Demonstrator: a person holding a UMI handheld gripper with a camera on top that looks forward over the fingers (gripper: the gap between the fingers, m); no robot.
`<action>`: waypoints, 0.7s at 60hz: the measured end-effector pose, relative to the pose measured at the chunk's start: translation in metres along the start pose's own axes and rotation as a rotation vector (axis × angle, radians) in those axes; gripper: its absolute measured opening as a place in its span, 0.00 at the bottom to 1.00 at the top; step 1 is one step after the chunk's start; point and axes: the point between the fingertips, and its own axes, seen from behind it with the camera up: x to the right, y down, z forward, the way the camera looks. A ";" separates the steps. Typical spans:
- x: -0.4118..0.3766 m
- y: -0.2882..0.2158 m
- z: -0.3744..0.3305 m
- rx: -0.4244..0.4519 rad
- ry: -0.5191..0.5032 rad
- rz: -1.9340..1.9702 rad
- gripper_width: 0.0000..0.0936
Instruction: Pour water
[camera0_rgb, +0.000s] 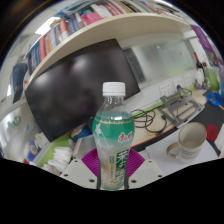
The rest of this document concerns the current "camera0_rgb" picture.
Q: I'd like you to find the white tissue pile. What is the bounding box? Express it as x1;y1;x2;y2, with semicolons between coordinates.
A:
47;145;73;172

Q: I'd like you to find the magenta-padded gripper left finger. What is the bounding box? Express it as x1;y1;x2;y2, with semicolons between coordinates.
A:
59;148;102;190

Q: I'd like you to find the blue package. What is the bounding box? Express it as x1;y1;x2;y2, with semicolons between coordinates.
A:
70;124;94;142

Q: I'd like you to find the dark wine bottle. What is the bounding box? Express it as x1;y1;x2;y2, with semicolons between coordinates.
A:
194;52;205;72

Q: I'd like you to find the black desk mat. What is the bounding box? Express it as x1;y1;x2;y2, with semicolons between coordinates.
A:
191;102;224;158

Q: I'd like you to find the green-labelled tea drink bottle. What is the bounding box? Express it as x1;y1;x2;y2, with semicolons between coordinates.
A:
91;81;136;192

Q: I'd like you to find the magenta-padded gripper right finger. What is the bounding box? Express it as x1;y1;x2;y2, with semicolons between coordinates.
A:
124;148;165;190

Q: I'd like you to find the black cable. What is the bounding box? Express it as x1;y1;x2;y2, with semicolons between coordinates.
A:
131;108;168;135

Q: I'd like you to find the cream patterned ceramic mug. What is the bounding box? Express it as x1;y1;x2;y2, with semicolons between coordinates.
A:
165;121;208;165

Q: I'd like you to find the white wall socket panel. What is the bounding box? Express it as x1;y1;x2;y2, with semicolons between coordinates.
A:
157;72;195;98

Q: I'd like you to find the black computer monitor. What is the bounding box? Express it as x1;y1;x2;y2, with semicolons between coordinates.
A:
24;38;141;143

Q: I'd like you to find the wooden shelf with books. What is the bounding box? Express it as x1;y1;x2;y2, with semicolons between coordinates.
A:
23;0;201;88

